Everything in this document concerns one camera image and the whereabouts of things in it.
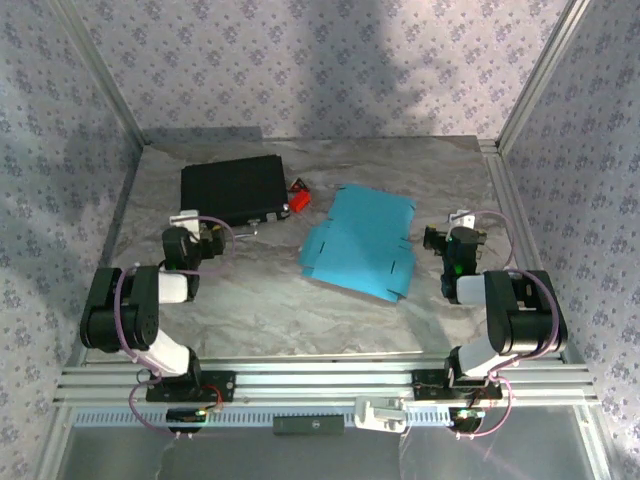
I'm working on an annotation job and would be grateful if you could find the blue paper box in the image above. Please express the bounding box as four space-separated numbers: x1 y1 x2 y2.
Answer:
298 182 419 303

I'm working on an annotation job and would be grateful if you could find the black rectangular bar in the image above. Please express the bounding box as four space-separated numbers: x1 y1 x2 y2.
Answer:
272 414 346 437

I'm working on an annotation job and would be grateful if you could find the wide aluminium side rail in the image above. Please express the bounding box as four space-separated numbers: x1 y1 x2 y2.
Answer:
478 138 571 364

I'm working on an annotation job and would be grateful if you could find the black case with metal handle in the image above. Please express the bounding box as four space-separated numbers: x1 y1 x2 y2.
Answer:
178 153 293 241

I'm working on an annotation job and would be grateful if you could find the thin aluminium side rail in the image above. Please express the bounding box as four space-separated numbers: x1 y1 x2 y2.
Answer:
74 142 145 369

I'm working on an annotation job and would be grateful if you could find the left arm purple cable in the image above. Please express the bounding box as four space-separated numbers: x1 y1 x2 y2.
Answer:
113 213 236 441

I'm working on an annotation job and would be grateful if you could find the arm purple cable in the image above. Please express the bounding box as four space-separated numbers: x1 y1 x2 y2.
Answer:
452 209 560 441
113 213 236 441

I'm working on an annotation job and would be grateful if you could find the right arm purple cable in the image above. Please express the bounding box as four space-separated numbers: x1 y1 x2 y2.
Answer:
452 209 560 441

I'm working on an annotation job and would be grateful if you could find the aluminium frame post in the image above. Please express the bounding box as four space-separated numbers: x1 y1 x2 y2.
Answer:
49 0 147 147
497 0 594 151

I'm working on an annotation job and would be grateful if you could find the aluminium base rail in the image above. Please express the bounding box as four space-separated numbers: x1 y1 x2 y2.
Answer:
54 357 601 406

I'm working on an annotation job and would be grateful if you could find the slotted grey cable duct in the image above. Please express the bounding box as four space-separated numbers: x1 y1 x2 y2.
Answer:
72 405 576 429

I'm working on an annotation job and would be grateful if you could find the white plastic bracket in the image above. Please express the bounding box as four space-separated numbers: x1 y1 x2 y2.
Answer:
353 396 407 432

